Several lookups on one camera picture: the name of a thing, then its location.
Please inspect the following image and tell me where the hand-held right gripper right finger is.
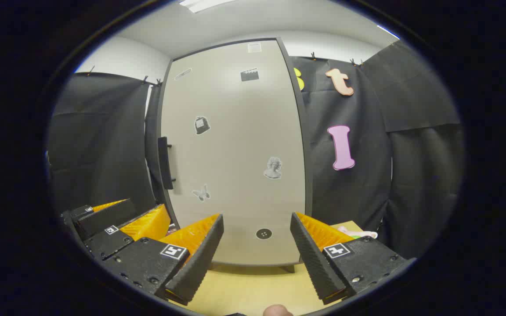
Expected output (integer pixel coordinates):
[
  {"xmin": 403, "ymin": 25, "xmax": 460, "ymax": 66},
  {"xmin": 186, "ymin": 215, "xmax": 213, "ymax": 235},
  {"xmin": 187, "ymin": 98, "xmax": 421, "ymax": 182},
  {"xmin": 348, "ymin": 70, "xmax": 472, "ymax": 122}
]
[{"xmin": 290, "ymin": 212, "xmax": 412, "ymax": 305}]

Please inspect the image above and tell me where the light grey cabinet door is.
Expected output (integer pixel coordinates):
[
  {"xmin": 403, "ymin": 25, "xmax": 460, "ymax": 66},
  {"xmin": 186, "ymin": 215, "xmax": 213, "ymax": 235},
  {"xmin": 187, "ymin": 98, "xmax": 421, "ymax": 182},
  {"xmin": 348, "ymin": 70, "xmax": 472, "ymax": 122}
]
[{"xmin": 156, "ymin": 37, "xmax": 314, "ymax": 268}]

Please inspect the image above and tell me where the ceiling light panel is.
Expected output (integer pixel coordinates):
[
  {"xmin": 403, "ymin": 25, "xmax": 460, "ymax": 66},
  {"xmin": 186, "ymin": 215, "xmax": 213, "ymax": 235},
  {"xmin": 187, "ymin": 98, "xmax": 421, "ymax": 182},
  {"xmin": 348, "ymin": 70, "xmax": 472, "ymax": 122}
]
[
  {"xmin": 376, "ymin": 24, "xmax": 401, "ymax": 40},
  {"xmin": 178, "ymin": 0, "xmax": 236, "ymax": 13}
]

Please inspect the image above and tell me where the black backdrop cloth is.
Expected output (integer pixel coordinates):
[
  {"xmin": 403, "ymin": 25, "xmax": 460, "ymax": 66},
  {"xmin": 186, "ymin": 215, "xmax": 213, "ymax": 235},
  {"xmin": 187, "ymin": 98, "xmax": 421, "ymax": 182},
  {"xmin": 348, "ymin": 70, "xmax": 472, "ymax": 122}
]
[{"xmin": 47, "ymin": 42, "xmax": 464, "ymax": 259}]

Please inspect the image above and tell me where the green and pink plush toy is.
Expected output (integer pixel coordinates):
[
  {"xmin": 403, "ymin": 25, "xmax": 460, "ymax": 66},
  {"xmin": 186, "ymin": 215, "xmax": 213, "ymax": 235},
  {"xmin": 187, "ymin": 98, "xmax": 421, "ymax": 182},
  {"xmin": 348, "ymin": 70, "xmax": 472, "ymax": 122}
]
[{"xmin": 336, "ymin": 226, "xmax": 379, "ymax": 240}]

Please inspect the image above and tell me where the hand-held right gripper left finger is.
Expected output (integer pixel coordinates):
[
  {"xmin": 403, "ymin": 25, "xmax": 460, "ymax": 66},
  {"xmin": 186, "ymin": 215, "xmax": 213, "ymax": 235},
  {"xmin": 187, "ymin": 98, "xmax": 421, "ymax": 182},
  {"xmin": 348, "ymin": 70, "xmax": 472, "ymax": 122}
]
[{"xmin": 103, "ymin": 214, "xmax": 225, "ymax": 306}]

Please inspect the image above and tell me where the black cabinet door handle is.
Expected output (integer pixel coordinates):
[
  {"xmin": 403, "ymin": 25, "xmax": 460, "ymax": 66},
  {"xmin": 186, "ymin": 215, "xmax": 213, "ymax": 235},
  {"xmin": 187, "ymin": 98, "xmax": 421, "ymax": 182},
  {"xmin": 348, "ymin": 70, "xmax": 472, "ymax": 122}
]
[{"xmin": 157, "ymin": 136, "xmax": 178, "ymax": 190}]

